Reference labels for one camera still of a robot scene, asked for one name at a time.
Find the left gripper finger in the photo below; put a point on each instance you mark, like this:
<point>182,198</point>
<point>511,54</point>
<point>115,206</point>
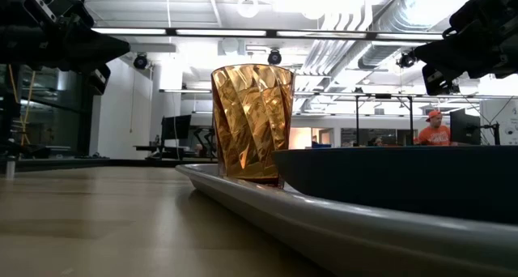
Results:
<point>109,41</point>
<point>105,55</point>

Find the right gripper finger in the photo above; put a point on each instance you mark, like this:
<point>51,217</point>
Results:
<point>437,47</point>
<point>443,58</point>

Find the dark blue plate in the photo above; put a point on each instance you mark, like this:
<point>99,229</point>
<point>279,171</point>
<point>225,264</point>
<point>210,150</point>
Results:
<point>384,180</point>

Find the amber faceted plastic cup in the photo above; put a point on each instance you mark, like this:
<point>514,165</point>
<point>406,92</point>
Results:
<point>251,119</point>

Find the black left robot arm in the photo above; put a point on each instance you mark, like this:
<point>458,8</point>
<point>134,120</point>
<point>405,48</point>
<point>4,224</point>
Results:
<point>20,42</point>

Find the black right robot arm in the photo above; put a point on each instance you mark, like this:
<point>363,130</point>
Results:
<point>506,34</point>

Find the grey plastic tray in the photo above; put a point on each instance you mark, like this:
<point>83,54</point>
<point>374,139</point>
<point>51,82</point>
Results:
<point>283,212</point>

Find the black ceiling spotlight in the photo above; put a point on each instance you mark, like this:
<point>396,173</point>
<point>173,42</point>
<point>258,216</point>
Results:
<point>406,60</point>
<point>140,61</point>
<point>274,57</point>

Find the black computer monitor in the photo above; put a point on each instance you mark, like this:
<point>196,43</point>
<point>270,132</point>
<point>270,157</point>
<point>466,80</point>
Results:
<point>464,127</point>
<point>177,127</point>

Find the person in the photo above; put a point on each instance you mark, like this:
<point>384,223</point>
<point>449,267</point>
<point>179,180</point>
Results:
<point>379,141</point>
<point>435,135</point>

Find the white poster board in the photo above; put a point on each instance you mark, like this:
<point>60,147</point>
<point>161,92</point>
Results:
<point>499,123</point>

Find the wooden table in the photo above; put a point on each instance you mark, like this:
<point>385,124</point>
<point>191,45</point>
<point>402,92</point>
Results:
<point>101,163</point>

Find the dark office desk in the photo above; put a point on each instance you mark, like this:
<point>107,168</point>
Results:
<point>162,148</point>

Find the overhead light bar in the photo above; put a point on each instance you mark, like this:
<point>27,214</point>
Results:
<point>220,32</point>

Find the white globe ceiling lamp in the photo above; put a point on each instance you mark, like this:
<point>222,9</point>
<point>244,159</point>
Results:
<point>247,7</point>

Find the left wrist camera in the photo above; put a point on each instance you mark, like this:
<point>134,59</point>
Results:
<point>64,11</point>

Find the silver ventilation duct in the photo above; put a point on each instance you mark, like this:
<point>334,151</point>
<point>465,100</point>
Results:
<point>404,14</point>

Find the black tall station frame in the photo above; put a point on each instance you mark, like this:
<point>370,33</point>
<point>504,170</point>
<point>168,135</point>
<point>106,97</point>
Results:
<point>411,119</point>

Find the silver cylinder post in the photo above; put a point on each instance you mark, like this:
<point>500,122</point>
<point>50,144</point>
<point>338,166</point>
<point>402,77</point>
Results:
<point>10,167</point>

